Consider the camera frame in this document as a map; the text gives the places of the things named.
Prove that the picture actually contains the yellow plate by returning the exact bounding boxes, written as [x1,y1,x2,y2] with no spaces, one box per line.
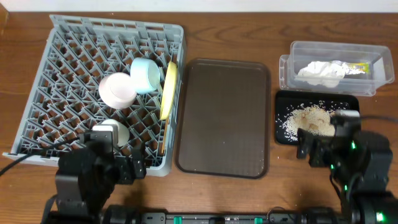
[160,62,178,120]

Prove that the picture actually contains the black waste tray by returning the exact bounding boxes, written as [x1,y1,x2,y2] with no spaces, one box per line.
[274,90,359,146]

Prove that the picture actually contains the pink white bowl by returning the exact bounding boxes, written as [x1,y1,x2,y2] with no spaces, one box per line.
[98,72,137,110]

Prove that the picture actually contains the dark brown serving tray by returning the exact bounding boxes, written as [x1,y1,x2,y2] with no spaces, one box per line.
[175,58,271,180]

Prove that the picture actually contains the clear plastic bin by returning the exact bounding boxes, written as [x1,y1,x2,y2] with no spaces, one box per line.
[279,41,395,96]

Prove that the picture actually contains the grey plastic dishwasher rack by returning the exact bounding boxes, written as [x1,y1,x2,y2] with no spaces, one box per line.
[6,15,186,177]

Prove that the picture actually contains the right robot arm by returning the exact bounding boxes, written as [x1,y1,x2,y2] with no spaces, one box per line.
[297,110,397,224]

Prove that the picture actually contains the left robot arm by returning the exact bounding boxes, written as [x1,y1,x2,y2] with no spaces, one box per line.
[41,124,146,223]

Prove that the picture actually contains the white napkin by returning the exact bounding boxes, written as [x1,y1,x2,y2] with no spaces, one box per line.
[297,60,349,88]

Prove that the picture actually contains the rice grains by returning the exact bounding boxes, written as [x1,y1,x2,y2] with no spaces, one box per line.
[277,101,335,142]

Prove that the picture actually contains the light blue bowl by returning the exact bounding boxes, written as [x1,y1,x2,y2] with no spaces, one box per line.
[130,58,160,95]

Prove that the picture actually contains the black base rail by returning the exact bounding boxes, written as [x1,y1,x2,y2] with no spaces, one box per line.
[102,205,340,224]

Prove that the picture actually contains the green orange snack wrapper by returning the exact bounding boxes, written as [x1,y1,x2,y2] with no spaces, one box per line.
[342,62,369,75]

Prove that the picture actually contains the small white green cup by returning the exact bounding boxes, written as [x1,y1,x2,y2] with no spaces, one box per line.
[101,119,130,147]

